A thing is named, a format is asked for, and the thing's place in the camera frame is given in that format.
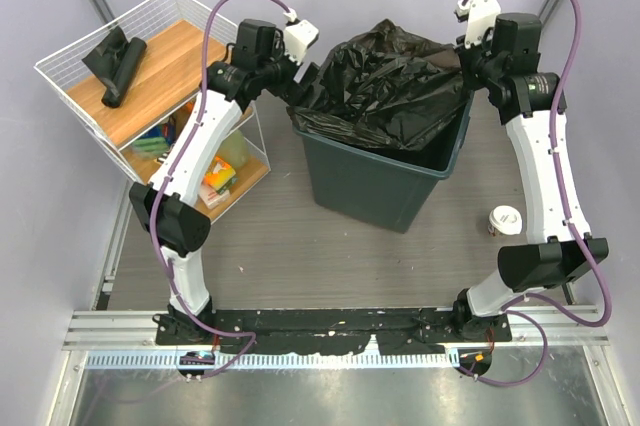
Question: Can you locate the white cable duct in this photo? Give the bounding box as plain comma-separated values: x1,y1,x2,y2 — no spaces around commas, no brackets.
85,349,460,371

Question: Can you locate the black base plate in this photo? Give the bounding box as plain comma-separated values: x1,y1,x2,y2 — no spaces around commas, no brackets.
152,307,512,356

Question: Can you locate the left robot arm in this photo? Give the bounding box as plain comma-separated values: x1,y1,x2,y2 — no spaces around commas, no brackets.
129,19,319,344

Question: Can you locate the black trash bag roll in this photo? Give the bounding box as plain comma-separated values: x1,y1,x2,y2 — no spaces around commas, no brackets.
82,26,147,109

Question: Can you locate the pale green plastic container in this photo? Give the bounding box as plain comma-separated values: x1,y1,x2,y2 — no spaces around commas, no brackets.
217,130,250,170

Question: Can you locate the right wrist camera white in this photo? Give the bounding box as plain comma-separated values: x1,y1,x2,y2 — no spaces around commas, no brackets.
454,0,501,49

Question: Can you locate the yellow green sponge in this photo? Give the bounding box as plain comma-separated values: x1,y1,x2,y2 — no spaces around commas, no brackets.
203,156,236,192

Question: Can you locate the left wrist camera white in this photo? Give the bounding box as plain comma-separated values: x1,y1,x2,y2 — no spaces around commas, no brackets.
283,9,319,66

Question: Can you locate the small white box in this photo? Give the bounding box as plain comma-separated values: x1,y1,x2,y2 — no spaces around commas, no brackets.
199,184,230,210

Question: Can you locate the white paper cup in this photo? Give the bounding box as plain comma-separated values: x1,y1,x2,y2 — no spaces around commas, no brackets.
487,205,523,236

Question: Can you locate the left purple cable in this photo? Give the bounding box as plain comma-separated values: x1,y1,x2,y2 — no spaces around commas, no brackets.
149,0,301,382

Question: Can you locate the white wire shelf rack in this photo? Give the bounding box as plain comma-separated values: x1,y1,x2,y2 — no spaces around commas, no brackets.
33,0,271,225

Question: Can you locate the dark green trash bin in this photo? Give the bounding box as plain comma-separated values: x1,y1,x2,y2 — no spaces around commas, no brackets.
293,100,472,233

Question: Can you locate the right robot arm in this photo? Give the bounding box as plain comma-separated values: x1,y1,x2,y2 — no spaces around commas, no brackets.
451,12,609,341

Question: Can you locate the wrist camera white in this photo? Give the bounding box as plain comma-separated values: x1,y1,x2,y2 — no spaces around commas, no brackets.
283,9,319,66
454,0,501,49

